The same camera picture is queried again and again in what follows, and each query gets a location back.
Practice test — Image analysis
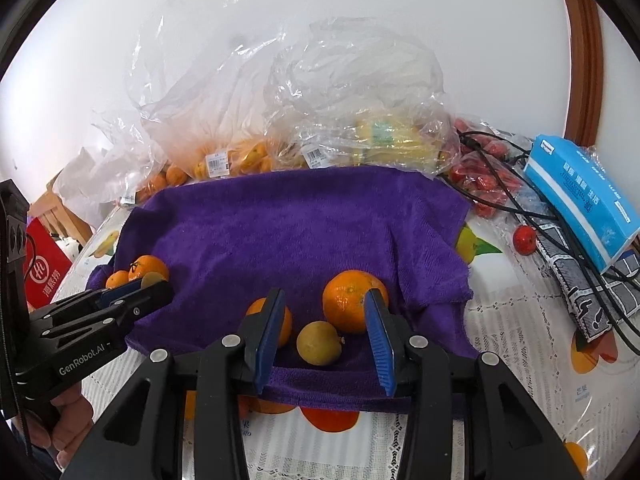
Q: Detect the clear bag of oranges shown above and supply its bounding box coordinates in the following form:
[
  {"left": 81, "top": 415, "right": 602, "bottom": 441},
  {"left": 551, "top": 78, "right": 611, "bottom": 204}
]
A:
[{"left": 90, "top": 110, "right": 188, "bottom": 207}]

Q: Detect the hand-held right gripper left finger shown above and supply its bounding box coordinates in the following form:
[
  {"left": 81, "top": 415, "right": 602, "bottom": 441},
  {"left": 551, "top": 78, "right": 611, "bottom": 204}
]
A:
[{"left": 60, "top": 287, "right": 288, "bottom": 480}]

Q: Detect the small red fruit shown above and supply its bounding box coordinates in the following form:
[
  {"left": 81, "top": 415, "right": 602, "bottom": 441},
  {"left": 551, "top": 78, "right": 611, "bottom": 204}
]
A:
[{"left": 513, "top": 225, "right": 538, "bottom": 255}]

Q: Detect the purple towel covered tray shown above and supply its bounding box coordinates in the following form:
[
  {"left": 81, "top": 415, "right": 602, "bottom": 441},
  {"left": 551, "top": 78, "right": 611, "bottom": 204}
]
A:
[{"left": 85, "top": 167, "right": 478, "bottom": 411}]

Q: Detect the fruit printed tablecloth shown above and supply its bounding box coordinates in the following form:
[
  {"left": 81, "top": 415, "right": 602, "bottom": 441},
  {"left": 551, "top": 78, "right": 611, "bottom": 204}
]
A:
[{"left": 47, "top": 205, "right": 640, "bottom": 480}]

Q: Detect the black cable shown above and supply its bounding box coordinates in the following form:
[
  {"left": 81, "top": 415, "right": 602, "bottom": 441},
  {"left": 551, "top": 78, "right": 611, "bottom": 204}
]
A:
[{"left": 455, "top": 130, "right": 640, "bottom": 361}]

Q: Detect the blue tissue box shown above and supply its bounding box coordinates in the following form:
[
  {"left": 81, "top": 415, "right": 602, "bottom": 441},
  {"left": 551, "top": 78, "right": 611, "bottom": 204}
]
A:
[{"left": 523, "top": 133, "right": 640, "bottom": 275}]

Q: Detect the person's left hand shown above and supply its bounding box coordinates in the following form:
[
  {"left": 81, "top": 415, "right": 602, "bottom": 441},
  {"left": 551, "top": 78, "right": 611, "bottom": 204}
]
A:
[{"left": 47, "top": 385, "right": 96, "bottom": 471}]

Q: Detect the tall clear bag of tangerines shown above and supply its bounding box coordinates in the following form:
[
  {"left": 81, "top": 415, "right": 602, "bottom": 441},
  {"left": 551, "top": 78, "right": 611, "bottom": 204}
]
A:
[{"left": 125, "top": 0, "right": 306, "bottom": 181}]

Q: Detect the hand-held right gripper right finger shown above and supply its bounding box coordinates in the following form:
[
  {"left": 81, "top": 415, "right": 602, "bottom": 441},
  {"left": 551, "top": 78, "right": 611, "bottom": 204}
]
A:
[{"left": 362, "top": 290, "right": 586, "bottom": 480}]

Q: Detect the black and white patterned pouch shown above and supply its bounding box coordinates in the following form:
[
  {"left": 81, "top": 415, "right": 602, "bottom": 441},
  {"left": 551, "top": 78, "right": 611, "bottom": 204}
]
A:
[{"left": 515, "top": 200, "right": 640, "bottom": 346}]

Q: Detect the red paper bag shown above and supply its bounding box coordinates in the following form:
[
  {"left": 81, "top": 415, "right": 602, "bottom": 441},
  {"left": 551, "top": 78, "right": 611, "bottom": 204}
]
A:
[{"left": 24, "top": 217, "right": 72, "bottom": 309}]

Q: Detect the clear bag of yellow packs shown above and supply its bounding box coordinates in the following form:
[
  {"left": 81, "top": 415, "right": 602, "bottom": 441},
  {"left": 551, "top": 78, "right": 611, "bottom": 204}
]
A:
[{"left": 265, "top": 16, "right": 463, "bottom": 181}]

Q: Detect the large tangerine with dark stem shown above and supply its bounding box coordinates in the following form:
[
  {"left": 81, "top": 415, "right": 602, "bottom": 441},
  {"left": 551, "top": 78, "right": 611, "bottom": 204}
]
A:
[{"left": 128, "top": 255, "right": 170, "bottom": 283}]

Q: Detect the brown wooden door frame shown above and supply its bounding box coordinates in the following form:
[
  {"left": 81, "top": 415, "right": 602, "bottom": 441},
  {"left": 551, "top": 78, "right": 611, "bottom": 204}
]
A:
[{"left": 555, "top": 0, "right": 606, "bottom": 147}]

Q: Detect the clear bag of red fruit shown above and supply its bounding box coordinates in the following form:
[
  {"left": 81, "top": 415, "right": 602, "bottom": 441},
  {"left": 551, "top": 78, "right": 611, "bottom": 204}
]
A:
[{"left": 445, "top": 116, "right": 531, "bottom": 219}]

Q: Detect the white plastic bag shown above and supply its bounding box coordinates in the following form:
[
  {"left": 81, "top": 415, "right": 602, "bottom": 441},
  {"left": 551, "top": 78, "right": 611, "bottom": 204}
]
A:
[{"left": 52, "top": 146, "right": 151, "bottom": 228}]

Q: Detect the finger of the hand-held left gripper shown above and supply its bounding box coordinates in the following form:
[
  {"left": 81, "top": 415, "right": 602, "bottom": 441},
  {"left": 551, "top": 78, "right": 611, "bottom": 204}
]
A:
[
  {"left": 39, "top": 280, "right": 176, "bottom": 362},
  {"left": 30, "top": 277, "right": 148, "bottom": 333}
]

